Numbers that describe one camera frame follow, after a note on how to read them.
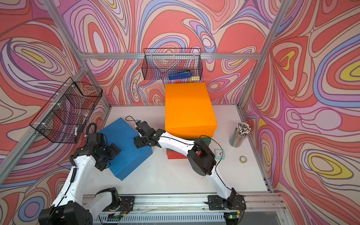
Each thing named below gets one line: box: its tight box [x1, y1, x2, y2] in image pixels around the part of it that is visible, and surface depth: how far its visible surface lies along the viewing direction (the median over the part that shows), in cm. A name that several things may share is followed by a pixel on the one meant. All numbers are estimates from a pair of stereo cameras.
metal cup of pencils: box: [229, 122, 252, 148], surface depth 86 cm
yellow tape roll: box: [239, 155, 248, 164], surface depth 90 cm
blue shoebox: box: [98, 117, 154, 181], surface depth 82 cm
